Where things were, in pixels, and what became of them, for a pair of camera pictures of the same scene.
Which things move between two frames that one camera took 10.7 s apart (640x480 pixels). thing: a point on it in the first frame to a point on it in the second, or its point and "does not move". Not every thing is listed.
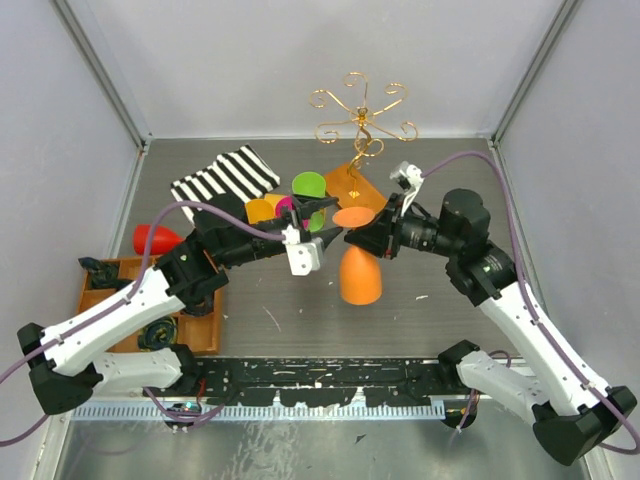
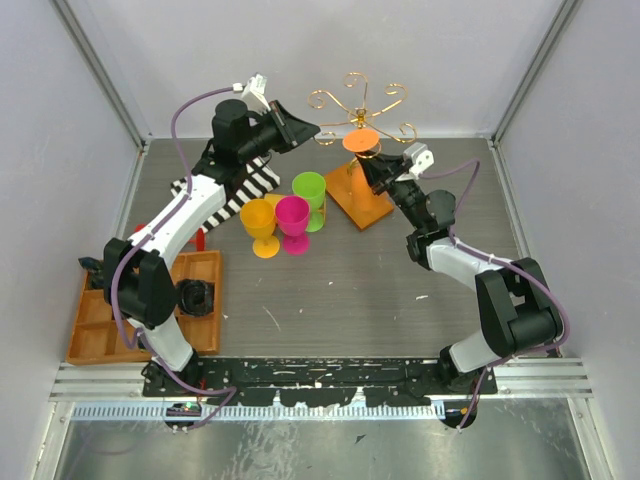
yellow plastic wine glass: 273,198 does not move
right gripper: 384,235 to 381,167
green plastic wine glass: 311,184 does not move
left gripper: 306,205 to 297,130
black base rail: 298,382 does not move
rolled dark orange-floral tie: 103,274 does not move
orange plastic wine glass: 361,273 to 362,199
